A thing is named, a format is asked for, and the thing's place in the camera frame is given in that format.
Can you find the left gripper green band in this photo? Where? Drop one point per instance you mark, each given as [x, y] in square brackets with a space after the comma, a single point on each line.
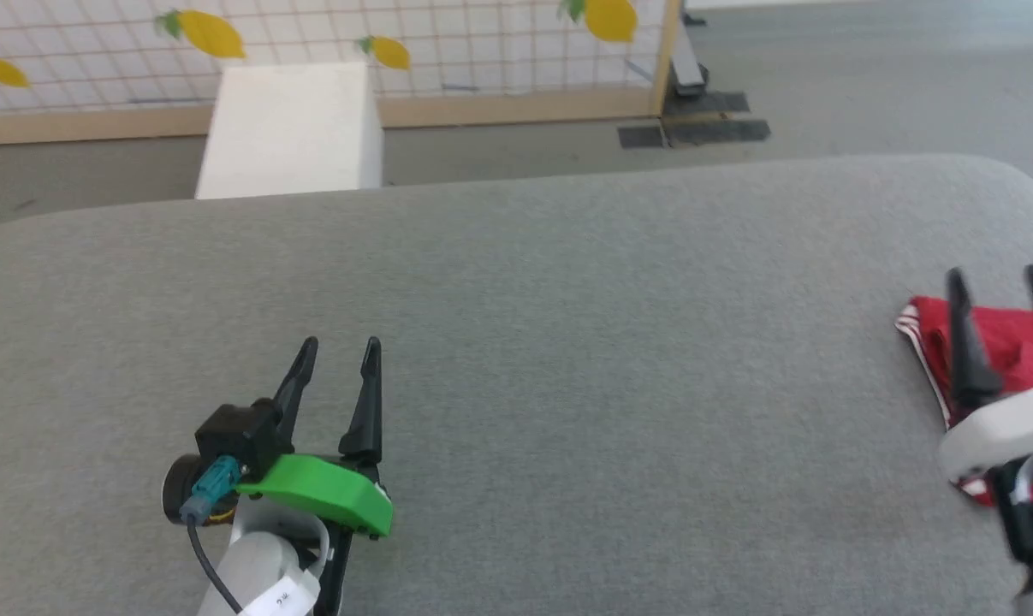
[328, 496]

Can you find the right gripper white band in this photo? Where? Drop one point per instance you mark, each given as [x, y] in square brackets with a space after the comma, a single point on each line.
[1004, 428]

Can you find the red cloth with white stripes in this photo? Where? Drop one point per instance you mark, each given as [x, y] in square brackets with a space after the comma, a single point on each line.
[1012, 342]

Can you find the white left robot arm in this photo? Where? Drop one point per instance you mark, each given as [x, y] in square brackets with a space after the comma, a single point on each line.
[255, 565]

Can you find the white paper label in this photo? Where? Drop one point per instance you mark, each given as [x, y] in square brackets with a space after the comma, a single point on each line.
[281, 599]

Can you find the grey fabric sofa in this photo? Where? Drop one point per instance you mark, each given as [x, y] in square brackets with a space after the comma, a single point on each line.
[610, 385]

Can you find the white box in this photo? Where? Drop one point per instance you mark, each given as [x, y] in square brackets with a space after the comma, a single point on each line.
[289, 128]

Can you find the lemon print grid panel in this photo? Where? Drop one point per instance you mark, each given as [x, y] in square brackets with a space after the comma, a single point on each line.
[482, 43]

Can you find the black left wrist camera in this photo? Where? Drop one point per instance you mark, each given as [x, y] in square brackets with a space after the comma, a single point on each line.
[234, 436]

